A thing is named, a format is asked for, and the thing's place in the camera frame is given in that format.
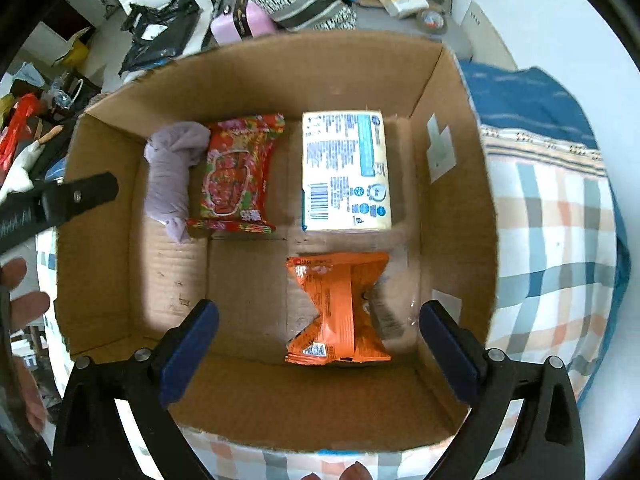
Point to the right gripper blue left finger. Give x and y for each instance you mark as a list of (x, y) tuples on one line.
[(90, 439)]

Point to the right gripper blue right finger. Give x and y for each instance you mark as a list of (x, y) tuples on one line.
[(546, 442)]

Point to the purple cloth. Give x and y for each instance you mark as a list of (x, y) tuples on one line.
[(171, 153)]

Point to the red snack packet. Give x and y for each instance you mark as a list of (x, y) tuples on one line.
[(234, 185)]

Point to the orange snack packet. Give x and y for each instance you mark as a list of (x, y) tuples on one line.
[(338, 285)]

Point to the white blue tissue pack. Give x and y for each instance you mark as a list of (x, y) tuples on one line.
[(345, 172)]

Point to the person's left hand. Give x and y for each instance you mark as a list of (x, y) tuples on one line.
[(26, 309)]

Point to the white goose plush toy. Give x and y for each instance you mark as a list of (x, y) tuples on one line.
[(17, 179)]

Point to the red plastic bag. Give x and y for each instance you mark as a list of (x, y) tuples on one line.
[(27, 106)]

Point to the plaid checkered quilt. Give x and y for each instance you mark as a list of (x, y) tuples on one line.
[(556, 264)]

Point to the pink suitcase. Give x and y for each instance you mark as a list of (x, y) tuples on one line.
[(238, 20)]

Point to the open cardboard box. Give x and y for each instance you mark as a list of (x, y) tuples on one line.
[(122, 282)]

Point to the brown tape roll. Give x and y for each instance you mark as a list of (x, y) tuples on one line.
[(432, 22)]

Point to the grey chair behind table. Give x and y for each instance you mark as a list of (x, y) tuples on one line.
[(372, 16)]

